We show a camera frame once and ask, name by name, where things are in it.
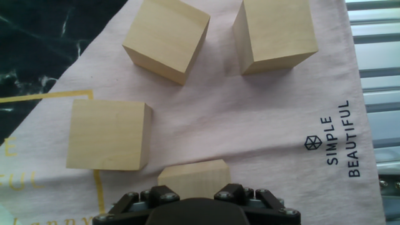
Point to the marble pink black cloth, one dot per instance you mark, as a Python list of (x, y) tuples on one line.
[(250, 125)]

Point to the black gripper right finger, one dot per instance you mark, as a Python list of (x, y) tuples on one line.
[(265, 206)]

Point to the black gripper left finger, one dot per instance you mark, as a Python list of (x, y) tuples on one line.
[(131, 207)]

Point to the wooden cube block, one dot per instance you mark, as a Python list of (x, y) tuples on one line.
[(106, 134), (193, 178), (165, 37), (275, 31)]

